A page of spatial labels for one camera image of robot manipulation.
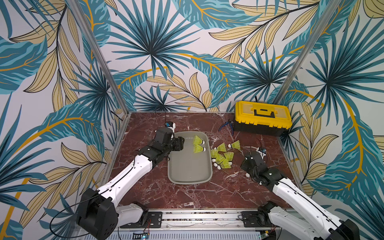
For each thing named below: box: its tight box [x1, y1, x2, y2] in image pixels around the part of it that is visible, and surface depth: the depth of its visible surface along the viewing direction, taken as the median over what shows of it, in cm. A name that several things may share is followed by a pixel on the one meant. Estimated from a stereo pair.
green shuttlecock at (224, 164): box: [217, 159, 232, 170], surface depth 91 cm
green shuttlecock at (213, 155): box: [210, 149, 217, 163], surface depth 94 cm
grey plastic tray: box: [167, 131, 213, 185], surface depth 92 cm
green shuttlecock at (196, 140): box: [193, 135, 206, 145], surface depth 102 cm
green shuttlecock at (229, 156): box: [223, 151, 235, 165], surface depth 94 cm
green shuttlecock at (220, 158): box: [213, 153, 227, 167], surface depth 92 cm
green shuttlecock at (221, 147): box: [214, 142, 227, 152], surface depth 99 cm
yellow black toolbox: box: [233, 101, 293, 136], surface depth 99 cm
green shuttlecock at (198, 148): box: [193, 145, 206, 154], surface depth 97 cm
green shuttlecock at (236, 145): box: [227, 140, 241, 150], surface depth 100 cm
